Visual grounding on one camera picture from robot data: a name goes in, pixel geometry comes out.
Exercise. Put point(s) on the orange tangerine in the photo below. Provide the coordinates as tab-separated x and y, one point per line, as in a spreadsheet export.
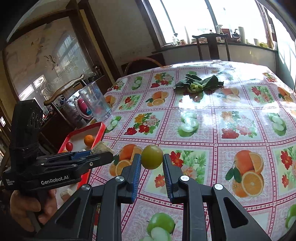
89	140

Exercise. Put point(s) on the beige banana piece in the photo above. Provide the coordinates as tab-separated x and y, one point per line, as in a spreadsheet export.
66	194
100	147

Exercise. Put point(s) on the clear glass mug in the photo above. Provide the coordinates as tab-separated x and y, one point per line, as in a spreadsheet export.
95	100

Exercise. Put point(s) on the green leafy vegetable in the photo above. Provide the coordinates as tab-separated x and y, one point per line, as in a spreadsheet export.
195	84

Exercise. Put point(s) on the dark chair by window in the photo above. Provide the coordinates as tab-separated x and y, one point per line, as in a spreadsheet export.
212	45

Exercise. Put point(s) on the red tray white inside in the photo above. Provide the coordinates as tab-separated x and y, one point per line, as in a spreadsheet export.
77	139

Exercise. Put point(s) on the person's left hand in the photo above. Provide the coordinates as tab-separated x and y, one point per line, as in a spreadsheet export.
20	206

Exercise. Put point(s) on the pink thermos bottle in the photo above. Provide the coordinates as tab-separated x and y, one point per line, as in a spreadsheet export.
83	106

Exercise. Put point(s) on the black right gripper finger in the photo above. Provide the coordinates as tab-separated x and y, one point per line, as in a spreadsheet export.
68	172

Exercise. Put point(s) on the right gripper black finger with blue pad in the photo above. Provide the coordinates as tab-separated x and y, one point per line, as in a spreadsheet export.
228	219
66	156
91	207

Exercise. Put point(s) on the red cherry tomato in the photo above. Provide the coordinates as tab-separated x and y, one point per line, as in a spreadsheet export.
69	146

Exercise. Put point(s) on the floral fruit print tablecloth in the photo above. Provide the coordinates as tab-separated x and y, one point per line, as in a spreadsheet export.
241	135

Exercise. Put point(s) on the wooden chair curved backrest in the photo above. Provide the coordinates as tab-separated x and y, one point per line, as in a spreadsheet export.
61	90

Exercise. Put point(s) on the green plum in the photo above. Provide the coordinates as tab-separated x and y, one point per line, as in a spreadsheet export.
151	157

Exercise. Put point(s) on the round-back wicker chair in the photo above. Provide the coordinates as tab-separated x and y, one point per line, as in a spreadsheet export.
141	64

